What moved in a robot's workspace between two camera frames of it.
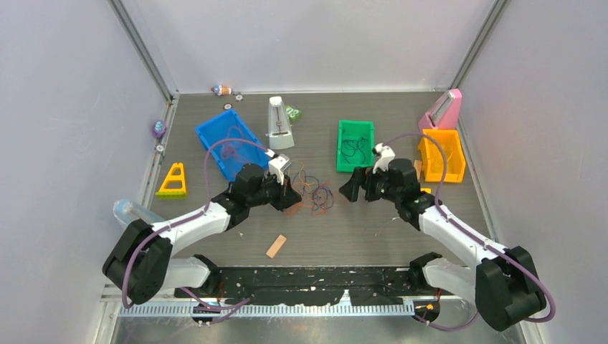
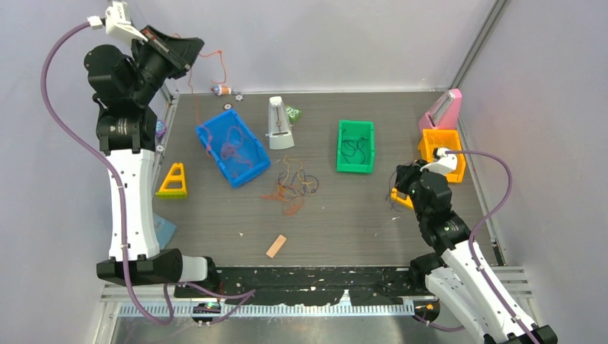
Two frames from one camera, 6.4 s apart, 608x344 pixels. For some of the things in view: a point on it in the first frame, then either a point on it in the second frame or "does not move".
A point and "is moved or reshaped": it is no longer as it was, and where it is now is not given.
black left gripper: x=285 y=192 to x=180 y=53
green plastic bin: x=355 y=145 does not move
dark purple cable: x=348 y=147 does not move
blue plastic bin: x=231 y=143 does not move
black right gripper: x=350 y=189 to x=404 y=175
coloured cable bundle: x=316 y=196 is moved or reshaped
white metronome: x=279 y=131 does not move
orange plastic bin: x=431 y=157 does not move
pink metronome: x=444 y=112 does not move
